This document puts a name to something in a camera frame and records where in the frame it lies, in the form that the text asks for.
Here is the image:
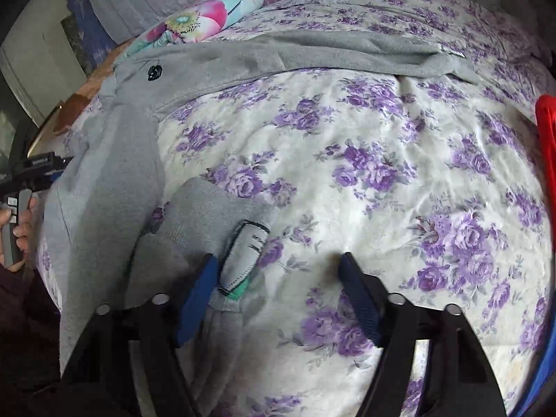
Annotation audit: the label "brown pillow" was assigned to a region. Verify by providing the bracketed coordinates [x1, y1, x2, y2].
[54, 38, 135, 136]

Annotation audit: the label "purple floral bedspread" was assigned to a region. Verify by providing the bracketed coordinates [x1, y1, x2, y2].
[34, 0, 553, 417]

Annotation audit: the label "colourful floral folded blanket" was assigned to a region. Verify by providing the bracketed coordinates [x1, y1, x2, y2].
[125, 0, 264, 57]

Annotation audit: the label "red blue white garment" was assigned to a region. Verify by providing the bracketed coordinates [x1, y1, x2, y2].
[534, 94, 556, 209]

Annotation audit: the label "blue patterned cloth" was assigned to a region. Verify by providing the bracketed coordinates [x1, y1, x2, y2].
[61, 0, 117, 77]

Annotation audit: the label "grey sweatpants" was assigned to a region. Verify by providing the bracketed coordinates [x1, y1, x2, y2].
[44, 31, 477, 416]

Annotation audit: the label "person's left hand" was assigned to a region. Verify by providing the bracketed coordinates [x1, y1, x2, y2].
[1, 195, 38, 273]

